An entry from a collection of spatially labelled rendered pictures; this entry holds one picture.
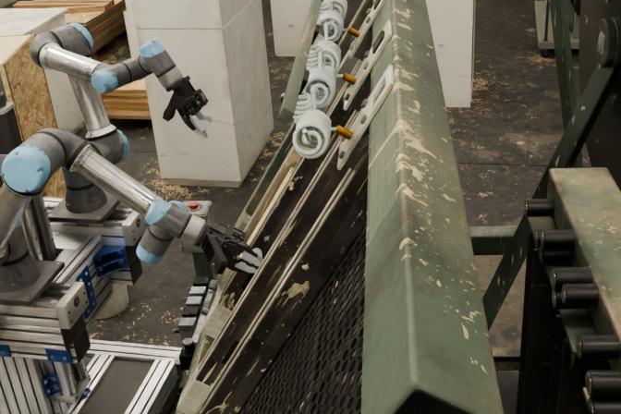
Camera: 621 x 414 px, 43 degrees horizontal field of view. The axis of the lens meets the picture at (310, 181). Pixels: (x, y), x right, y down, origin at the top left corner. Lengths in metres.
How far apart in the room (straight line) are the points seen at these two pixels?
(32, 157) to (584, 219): 1.46
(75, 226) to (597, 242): 2.24
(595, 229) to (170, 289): 3.35
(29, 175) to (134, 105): 4.23
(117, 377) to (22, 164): 1.53
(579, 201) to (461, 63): 4.94
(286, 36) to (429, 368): 6.96
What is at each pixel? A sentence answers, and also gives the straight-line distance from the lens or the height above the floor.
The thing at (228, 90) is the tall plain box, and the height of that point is 0.70.
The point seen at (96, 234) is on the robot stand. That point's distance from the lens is 3.08.
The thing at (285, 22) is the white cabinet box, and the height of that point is 0.33.
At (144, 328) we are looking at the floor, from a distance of 4.14.
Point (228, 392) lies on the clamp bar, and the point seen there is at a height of 1.24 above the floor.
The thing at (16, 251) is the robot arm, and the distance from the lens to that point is 2.65.
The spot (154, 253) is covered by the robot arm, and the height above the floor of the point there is 1.28.
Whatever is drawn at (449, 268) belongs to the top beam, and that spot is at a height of 1.92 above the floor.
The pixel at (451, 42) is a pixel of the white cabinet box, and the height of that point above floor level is 0.53.
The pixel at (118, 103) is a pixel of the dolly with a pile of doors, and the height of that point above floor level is 0.18.
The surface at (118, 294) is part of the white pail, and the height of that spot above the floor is 0.11.
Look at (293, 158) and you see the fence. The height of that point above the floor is 1.25.
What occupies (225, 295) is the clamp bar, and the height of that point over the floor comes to 1.06.
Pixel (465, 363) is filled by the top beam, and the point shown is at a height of 1.92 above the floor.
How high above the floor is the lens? 2.43
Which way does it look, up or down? 27 degrees down
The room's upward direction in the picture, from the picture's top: 4 degrees counter-clockwise
